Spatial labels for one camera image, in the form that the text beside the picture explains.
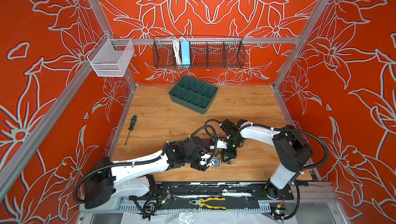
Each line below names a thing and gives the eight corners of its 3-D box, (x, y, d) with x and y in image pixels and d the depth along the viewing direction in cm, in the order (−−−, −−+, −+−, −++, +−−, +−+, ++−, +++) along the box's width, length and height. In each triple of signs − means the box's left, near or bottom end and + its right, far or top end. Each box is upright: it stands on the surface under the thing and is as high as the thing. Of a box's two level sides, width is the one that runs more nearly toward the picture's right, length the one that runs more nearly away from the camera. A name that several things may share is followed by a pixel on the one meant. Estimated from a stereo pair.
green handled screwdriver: (125, 144, 91) (123, 142, 89) (134, 117, 104) (132, 115, 102) (128, 144, 91) (127, 142, 89) (137, 117, 104) (135, 115, 102)
